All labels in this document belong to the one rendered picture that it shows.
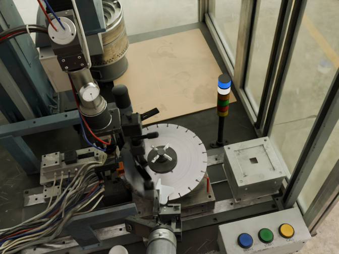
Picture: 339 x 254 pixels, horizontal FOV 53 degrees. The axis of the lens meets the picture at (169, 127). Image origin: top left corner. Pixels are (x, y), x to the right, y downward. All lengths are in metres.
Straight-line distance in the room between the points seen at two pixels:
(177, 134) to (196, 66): 0.62
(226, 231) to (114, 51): 0.97
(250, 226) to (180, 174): 0.29
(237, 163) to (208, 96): 0.50
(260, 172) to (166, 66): 0.84
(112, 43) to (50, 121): 0.51
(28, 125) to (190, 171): 0.63
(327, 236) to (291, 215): 1.02
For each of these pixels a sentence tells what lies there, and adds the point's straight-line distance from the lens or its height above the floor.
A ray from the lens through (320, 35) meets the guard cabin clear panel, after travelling 1.00.
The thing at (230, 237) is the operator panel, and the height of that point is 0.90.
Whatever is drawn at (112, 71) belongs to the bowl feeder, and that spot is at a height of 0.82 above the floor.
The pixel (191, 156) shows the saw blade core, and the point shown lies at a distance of 1.26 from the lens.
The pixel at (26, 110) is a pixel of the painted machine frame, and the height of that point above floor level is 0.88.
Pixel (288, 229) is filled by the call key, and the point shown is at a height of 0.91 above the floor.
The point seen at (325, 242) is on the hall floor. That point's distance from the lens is 2.24.
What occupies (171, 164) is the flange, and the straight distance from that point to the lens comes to 1.23.
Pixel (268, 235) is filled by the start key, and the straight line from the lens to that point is 1.20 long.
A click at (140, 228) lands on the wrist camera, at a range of 1.00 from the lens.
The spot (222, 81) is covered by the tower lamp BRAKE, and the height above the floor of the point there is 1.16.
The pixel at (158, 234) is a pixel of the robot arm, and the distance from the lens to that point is 0.91.
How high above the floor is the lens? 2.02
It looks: 53 degrees down
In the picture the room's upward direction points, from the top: 7 degrees counter-clockwise
